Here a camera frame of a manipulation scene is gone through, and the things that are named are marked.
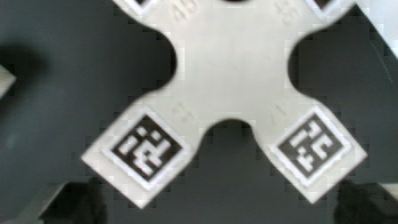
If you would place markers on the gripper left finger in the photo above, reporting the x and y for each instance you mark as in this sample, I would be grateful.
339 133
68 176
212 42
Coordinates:
68 204

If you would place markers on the white cross-shaped table base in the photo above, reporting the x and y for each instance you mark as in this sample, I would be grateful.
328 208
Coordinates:
234 38

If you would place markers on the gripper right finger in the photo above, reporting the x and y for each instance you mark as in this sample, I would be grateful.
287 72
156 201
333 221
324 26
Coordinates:
367 203

